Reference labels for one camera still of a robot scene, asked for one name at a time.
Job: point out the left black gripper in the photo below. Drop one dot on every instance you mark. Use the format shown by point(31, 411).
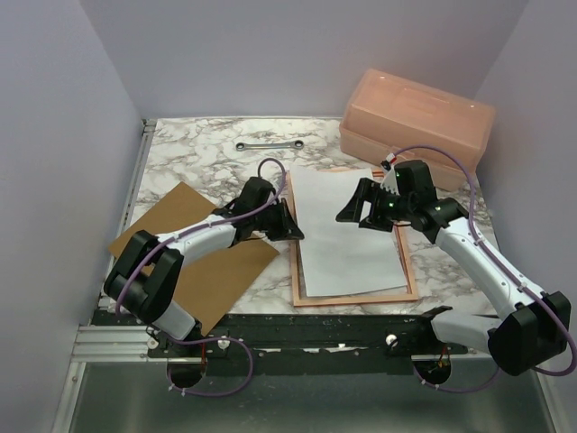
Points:
point(288, 227)

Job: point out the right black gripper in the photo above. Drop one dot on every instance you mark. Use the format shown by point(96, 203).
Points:
point(353, 209)

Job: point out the landscape photo print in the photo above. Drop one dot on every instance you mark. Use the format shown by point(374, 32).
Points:
point(340, 258)

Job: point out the red wooden picture frame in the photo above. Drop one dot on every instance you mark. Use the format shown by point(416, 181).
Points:
point(407, 293)

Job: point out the brown cardboard backing board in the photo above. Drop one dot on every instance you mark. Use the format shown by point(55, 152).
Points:
point(208, 288)

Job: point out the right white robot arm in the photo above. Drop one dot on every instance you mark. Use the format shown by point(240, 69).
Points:
point(531, 326)

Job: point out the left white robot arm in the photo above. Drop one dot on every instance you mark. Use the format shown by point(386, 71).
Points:
point(145, 275)

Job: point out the silver ratchet wrench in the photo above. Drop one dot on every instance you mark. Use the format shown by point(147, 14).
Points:
point(242, 147)

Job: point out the pink plastic storage box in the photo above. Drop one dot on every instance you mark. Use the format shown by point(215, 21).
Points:
point(386, 113)

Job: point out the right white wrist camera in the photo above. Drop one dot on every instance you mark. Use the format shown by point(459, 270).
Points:
point(389, 182)

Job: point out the aluminium frame rail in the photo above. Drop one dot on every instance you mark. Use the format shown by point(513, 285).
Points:
point(106, 344)

